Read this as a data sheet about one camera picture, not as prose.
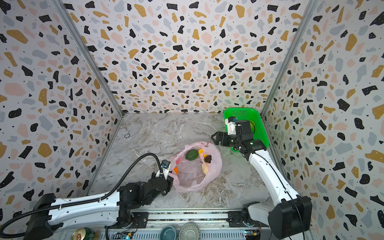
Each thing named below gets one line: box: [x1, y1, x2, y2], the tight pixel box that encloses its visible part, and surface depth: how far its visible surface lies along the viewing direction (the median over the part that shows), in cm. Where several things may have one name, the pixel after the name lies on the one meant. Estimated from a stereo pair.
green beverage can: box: [71, 227, 95, 240], surface depth 63 cm
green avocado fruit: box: [185, 149, 199, 161], surface depth 94 cm
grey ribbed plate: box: [179, 224, 199, 240], surface depth 72 cm
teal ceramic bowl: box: [159, 225, 177, 240], surface depth 71 cm
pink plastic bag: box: [169, 141, 223, 193], surface depth 80 cm
